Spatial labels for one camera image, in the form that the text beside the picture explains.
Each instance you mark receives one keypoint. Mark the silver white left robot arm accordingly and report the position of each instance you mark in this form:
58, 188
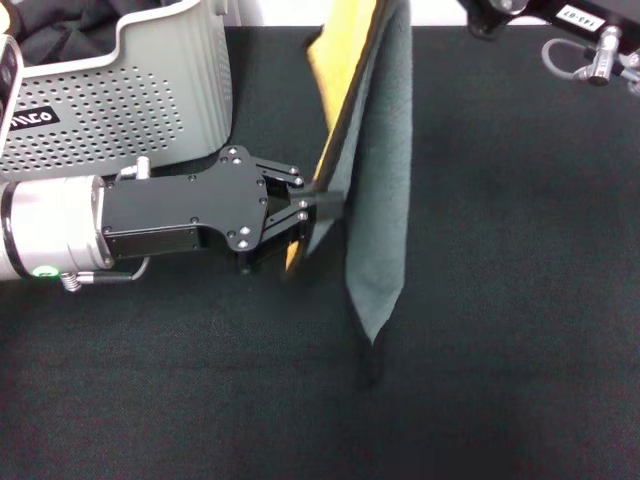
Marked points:
50, 225

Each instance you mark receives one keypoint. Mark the black tablecloth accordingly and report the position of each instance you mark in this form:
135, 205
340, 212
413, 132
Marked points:
500, 300

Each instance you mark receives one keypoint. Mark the dark clothes pile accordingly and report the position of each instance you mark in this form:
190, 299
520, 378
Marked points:
65, 35

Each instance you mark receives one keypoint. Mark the grey perforated storage box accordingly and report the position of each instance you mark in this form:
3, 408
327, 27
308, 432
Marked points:
125, 105

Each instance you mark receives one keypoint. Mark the grey-green towel with yellow back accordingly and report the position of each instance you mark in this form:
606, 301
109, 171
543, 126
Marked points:
380, 175

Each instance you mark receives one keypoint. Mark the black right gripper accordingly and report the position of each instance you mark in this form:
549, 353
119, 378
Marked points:
540, 7

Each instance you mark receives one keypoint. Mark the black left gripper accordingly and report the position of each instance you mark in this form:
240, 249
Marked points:
190, 210

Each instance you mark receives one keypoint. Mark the yellow cloth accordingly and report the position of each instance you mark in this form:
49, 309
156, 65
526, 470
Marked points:
3, 15

